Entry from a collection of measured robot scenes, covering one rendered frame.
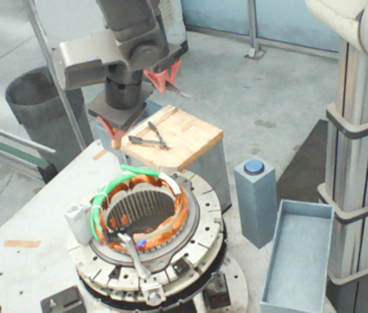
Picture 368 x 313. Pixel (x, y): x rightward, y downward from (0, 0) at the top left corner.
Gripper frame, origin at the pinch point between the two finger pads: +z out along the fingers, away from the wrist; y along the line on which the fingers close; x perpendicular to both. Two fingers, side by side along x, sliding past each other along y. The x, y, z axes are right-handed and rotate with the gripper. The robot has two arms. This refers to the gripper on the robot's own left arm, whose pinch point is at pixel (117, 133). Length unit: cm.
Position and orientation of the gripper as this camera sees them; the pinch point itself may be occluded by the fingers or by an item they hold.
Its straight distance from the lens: 84.8
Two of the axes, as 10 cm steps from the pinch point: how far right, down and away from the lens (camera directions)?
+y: -4.3, 6.6, -6.1
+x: 8.8, 4.6, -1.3
